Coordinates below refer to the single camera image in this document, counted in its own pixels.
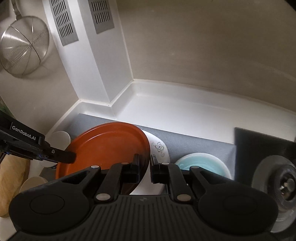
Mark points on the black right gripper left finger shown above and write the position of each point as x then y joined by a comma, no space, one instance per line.
118,175

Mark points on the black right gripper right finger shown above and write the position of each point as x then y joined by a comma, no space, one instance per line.
170,175

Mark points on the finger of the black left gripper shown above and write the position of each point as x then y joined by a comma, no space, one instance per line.
22,141

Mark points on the orange round plate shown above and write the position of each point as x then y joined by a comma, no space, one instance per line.
105,145

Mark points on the wooden cutting board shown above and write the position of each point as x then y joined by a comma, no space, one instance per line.
14,172

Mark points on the grey counter mat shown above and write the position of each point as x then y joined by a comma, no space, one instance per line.
178,145

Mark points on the blue white patterned cup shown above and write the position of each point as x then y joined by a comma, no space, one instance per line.
60,140

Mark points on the teal glazed bowl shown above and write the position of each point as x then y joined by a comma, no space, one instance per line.
205,161

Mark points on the silver gas burner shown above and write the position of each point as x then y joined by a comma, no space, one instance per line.
275,176

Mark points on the metal wire strainer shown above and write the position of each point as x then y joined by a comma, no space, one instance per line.
24,44

